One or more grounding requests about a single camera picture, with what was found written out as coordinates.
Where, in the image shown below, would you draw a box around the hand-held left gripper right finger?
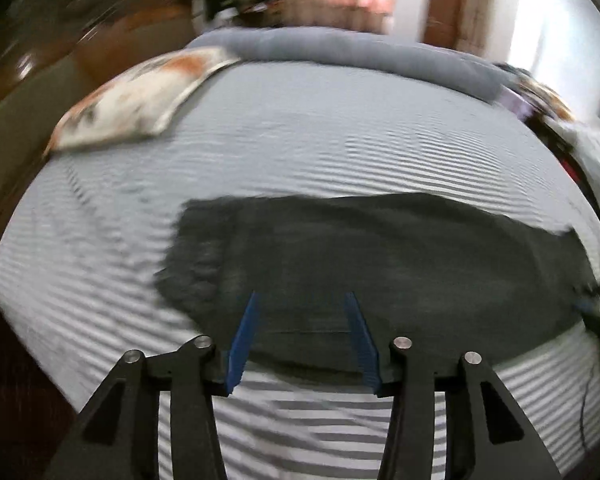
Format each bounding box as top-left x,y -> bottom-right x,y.
343,291 -> 563,480

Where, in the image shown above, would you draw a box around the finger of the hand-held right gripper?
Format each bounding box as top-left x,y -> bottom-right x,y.
572,282 -> 600,331

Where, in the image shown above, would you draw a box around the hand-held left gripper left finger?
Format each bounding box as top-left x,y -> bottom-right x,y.
42,291 -> 260,480

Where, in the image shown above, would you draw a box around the dark grey pants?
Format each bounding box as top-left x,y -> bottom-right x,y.
154,192 -> 600,373

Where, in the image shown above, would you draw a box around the pile of mixed clothes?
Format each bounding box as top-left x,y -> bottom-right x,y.
495,62 -> 600,241

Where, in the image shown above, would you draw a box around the grey striped bed sheet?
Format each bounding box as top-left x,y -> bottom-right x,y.
0,57 -> 600,480

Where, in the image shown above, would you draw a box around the floral white pillow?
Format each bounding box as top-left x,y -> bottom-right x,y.
45,46 -> 241,153

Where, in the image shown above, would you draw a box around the blue-grey rolled blanket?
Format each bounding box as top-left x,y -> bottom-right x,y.
185,27 -> 516,101

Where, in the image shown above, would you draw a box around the brown wooden door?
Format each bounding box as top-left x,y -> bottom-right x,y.
422,0 -> 493,53

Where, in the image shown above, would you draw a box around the dark wooden headboard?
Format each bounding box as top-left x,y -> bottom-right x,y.
0,0 -> 196,261

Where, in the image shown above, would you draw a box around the black cable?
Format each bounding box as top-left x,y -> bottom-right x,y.
579,369 -> 600,455

